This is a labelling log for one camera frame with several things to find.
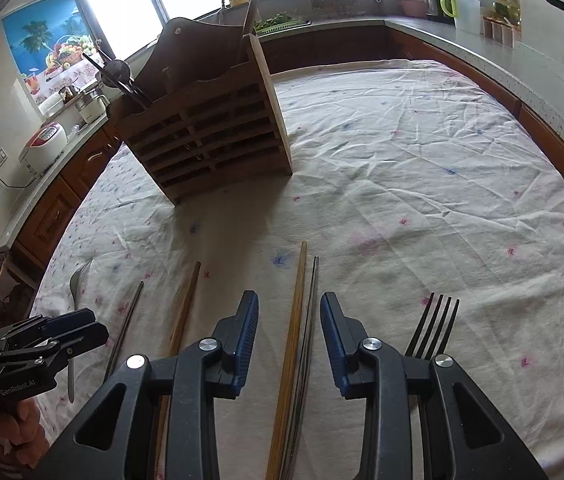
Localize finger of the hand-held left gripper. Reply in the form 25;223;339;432
0;308;96;343
0;322;110;367

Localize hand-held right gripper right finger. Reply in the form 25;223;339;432
319;291;550;480

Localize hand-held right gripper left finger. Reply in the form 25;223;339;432
44;290;260;480

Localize small metal spoon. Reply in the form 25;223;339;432
66;258;94;404

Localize wooden utensil holder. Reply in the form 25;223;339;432
114;16;293;206

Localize person's left hand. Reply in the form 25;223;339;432
0;398;51;467

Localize metal fork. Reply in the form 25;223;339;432
403;292;461;361

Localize wooden base cabinets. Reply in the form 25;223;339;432
12;27;564;281

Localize white rice cooker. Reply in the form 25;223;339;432
18;121;69;177

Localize white floral tablecloth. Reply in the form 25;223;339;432
29;58;564;480

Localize small white kitchen appliance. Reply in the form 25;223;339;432
76;91;111;124

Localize fruit print window blind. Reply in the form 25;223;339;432
2;0;100;106

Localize green vegetables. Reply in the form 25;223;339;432
253;11;295;31

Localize grey kitchen countertop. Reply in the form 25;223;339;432
0;17;564;211

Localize metal sink faucet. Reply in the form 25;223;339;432
219;0;253;23

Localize white spice jar set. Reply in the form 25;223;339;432
482;12;520;48

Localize steel electric kettle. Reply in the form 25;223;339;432
423;0;450;23

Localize yellow green bottle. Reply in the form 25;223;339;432
492;0;523;20

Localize black power cable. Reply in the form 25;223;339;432
0;172;37;192

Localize white pitcher green handle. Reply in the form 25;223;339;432
440;0;483;36

